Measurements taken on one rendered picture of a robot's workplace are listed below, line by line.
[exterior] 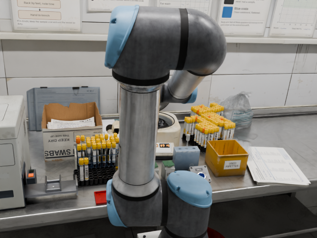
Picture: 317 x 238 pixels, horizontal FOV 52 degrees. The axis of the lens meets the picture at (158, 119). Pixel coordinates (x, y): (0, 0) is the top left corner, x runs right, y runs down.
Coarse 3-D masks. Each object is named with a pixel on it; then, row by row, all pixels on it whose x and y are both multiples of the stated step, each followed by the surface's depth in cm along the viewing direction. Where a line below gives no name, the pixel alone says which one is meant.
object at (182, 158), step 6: (174, 150) 131; (180, 150) 130; (186, 150) 130; (192, 150) 130; (198, 150) 130; (174, 156) 131; (180, 156) 130; (186, 156) 130; (192, 156) 131; (198, 156) 131; (174, 162) 131; (180, 162) 131; (186, 162) 131; (192, 162) 132; (198, 162) 132; (180, 168) 132; (186, 168) 133
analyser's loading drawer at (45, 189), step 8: (32, 184) 112; (40, 184) 113; (48, 184) 113; (56, 184) 113; (64, 184) 114; (72, 184) 114; (24, 192) 108; (32, 192) 108; (40, 192) 109; (48, 192) 109; (56, 192) 109; (64, 192) 110; (72, 192) 111
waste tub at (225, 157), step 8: (208, 144) 138; (216, 144) 141; (224, 144) 142; (232, 144) 142; (240, 144) 138; (208, 152) 138; (216, 152) 130; (224, 152) 143; (232, 152) 144; (240, 152) 137; (208, 160) 139; (216, 160) 130; (224, 160) 129; (232, 160) 130; (240, 160) 131; (216, 168) 130; (224, 168) 131; (232, 168) 131; (240, 168) 132; (216, 176) 131; (224, 176) 132
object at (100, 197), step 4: (96, 192) 116; (100, 192) 117; (104, 192) 117; (96, 196) 115; (100, 196) 115; (104, 196) 115; (96, 200) 112; (100, 200) 113; (104, 200) 113; (96, 204) 111
